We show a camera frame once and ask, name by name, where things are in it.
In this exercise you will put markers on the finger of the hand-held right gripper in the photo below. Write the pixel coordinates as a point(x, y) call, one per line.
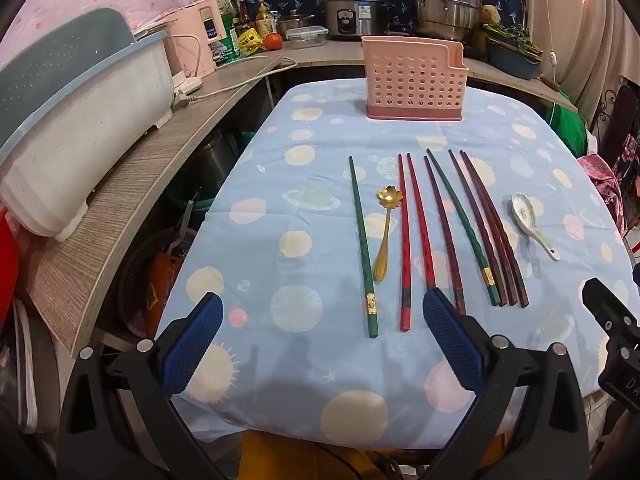
point(607, 305)

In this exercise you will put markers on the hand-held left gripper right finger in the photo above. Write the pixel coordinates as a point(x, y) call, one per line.
point(452, 342)

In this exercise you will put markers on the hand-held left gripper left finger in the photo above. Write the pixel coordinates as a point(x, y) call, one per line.
point(192, 345)

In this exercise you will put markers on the dark red chopstick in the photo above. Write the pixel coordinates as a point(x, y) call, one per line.
point(502, 297)
point(446, 240)
point(512, 297)
point(523, 297)

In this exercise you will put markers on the green chopstick with gold band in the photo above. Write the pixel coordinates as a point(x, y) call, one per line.
point(486, 277)
point(361, 240)

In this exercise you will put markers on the white ceramic soup spoon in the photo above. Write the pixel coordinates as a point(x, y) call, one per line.
point(522, 210)

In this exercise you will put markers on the gold flower-shaped spoon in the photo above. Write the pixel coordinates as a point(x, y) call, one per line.
point(391, 195)

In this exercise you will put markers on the pink perforated utensil holder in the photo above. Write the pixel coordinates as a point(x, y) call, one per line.
point(410, 80)

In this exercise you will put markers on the pink floral cloth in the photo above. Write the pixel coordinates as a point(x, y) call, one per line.
point(602, 185)

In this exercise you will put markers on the metal tongs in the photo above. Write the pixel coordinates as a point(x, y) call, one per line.
point(182, 225)

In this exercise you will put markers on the yellow cloth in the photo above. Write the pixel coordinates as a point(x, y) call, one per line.
point(300, 460)

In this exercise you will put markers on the green plastic bag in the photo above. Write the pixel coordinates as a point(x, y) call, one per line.
point(570, 125)

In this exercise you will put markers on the dark iron chair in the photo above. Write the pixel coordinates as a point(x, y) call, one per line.
point(617, 120)

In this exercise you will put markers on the steel pot under counter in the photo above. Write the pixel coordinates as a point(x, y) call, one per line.
point(217, 157)

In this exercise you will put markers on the grey wooden counter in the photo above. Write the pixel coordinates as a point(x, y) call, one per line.
point(150, 160)

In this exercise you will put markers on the light blue dotted tablecloth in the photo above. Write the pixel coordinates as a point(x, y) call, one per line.
point(300, 185)

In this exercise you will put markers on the white dish drainer basin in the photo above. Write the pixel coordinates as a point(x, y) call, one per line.
point(90, 150)

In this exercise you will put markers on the blue plastic basin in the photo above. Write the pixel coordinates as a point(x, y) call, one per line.
point(515, 65)

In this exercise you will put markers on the green leafy vegetables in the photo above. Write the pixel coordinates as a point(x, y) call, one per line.
point(515, 37)

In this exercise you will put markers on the beige curtain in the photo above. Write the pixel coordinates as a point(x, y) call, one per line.
point(590, 20)

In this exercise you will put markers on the green tin can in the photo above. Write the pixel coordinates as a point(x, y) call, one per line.
point(225, 45)

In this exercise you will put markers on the yellow snack packet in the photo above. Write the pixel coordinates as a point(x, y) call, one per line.
point(251, 41)

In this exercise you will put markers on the pink electric kettle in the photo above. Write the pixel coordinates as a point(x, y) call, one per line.
point(195, 35)

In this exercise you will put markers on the yellow loofah sponge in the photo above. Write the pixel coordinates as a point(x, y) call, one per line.
point(490, 16)

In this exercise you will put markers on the red tomato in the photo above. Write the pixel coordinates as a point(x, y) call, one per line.
point(273, 41)

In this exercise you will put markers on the grey-blue perforated lid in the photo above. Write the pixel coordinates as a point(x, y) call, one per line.
point(65, 50)

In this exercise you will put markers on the glass container with teal lid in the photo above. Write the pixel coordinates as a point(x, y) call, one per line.
point(306, 37)

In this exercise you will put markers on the yellow oil bottle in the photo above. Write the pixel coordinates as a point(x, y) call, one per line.
point(265, 22)

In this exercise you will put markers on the dark sauce bottle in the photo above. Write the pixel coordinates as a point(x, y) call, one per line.
point(242, 12)

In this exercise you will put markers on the small steel pot with lid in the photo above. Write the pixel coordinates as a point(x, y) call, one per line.
point(295, 24)

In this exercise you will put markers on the large steel steamer pot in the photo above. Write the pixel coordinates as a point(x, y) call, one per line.
point(445, 5)

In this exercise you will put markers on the steel rice cooker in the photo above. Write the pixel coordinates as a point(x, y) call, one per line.
point(350, 12)

